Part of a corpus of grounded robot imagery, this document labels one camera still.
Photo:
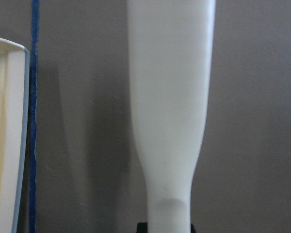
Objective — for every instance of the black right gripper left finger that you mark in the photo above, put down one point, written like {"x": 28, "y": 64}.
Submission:
{"x": 142, "y": 227}

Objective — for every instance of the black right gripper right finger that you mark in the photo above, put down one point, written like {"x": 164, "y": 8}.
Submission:
{"x": 193, "y": 230}

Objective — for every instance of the beige plastic dustpan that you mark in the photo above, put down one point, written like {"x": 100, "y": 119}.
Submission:
{"x": 14, "y": 100}

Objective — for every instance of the beige hand brush black bristles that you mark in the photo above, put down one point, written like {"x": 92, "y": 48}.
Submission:
{"x": 170, "y": 48}

